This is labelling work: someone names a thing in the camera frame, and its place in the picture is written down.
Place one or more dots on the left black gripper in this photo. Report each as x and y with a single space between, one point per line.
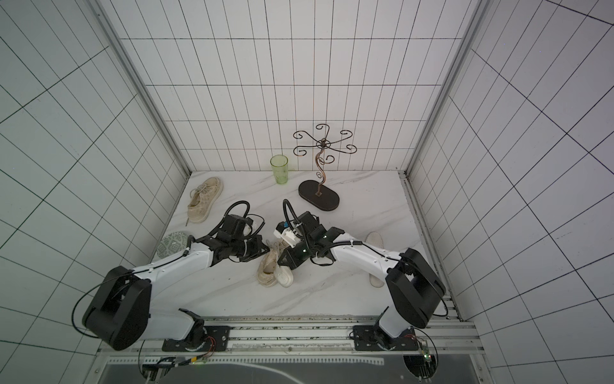
257 245

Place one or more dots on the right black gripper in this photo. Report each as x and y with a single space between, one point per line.
288 254

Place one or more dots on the beige lace-up shoe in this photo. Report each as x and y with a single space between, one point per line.
202 199

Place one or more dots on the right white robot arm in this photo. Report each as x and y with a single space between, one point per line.
415 289

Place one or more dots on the metal jewelry stand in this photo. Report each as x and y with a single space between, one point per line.
316 192

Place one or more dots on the patterned ceramic bowl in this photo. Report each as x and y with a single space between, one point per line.
174 243

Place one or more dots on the green plastic cup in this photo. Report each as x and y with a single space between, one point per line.
279 165

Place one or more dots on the aluminium mounting rail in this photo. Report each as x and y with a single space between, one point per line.
303 335

